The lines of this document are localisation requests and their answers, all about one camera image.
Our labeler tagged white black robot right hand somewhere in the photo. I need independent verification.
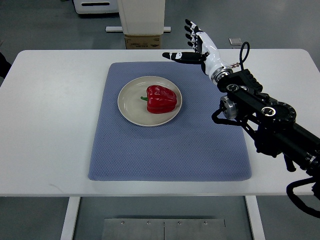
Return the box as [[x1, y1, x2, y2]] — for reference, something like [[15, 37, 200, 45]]
[[162, 19, 233, 84]]

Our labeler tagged red bell pepper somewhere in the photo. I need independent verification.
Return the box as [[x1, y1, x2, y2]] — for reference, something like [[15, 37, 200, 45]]
[[140, 85, 177, 114]]

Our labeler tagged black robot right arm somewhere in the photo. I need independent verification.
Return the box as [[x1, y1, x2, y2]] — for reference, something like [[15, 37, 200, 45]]
[[210, 54, 320, 218]]

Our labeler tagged grey floor outlet plate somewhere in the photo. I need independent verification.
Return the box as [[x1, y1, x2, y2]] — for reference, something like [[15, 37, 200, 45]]
[[228, 38, 243, 46]]

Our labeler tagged cream round plate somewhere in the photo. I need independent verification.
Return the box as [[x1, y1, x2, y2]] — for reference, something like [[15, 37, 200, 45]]
[[117, 76, 182, 127]]

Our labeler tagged brown cardboard box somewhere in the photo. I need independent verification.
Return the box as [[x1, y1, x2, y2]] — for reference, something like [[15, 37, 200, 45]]
[[124, 35, 161, 50]]

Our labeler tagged white table column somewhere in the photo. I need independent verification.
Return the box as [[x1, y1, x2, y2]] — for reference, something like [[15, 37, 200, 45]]
[[117, 0, 166, 36]]

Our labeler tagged blue textured table mat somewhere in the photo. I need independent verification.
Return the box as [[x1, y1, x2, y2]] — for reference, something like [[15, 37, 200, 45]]
[[88, 61, 252, 182]]

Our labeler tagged white table foot bar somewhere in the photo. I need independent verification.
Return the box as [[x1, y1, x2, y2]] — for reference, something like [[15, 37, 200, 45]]
[[105, 26, 172, 33]]

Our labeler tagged white machine with slot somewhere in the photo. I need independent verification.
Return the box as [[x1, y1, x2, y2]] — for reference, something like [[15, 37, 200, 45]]
[[72, 0, 119, 15]]

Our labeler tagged white right table leg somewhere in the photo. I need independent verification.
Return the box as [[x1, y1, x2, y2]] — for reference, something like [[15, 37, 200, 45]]
[[245, 195, 266, 240]]

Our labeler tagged white table leg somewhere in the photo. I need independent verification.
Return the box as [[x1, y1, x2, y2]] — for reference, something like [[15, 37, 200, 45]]
[[245, 195, 266, 240], [60, 196, 81, 240]]

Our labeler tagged dark object at left edge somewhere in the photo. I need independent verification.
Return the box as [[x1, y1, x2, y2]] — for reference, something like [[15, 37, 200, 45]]
[[0, 52, 12, 79]]

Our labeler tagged white left table leg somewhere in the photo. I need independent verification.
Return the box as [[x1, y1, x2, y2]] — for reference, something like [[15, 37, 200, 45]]
[[60, 196, 81, 240]]

